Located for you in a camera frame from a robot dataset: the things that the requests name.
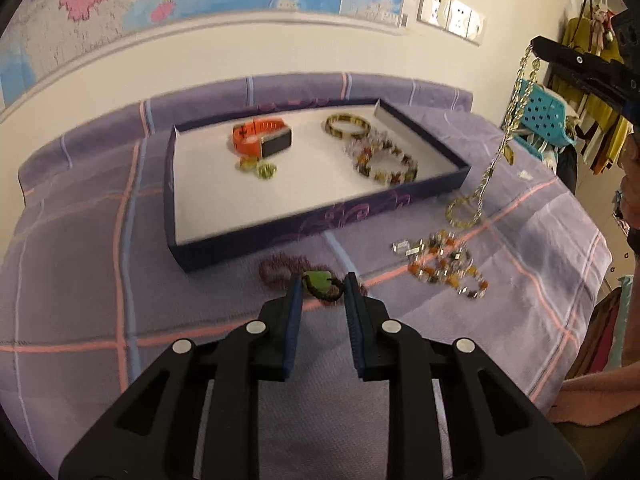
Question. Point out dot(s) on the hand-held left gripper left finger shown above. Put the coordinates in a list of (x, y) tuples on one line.
[(295, 320)]

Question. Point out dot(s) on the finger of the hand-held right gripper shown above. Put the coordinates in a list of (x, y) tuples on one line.
[(570, 55), (600, 87)]

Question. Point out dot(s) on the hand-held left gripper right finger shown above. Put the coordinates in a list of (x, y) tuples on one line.
[(354, 320)]

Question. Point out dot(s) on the dark blue cardboard box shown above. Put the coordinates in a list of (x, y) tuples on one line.
[(300, 195)]

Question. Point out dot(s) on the orange smartwatch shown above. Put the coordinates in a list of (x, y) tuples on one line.
[(250, 142)]

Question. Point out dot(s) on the person's right forearm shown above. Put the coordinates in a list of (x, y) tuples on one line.
[(631, 195)]

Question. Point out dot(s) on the yellow hanging clothes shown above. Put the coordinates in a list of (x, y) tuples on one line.
[(607, 125)]

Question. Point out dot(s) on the small plush toy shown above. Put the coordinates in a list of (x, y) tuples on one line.
[(602, 22)]

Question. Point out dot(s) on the teal plastic basket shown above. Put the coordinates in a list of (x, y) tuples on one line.
[(545, 110)]

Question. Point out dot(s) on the colourful hanging cloths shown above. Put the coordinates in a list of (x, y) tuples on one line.
[(607, 330)]

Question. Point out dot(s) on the person's leg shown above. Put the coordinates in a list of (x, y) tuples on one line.
[(590, 400)]

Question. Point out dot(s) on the white wall switch panel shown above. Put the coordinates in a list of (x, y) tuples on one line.
[(465, 20)]

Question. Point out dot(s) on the white wall socket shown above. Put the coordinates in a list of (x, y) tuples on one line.
[(433, 6)]

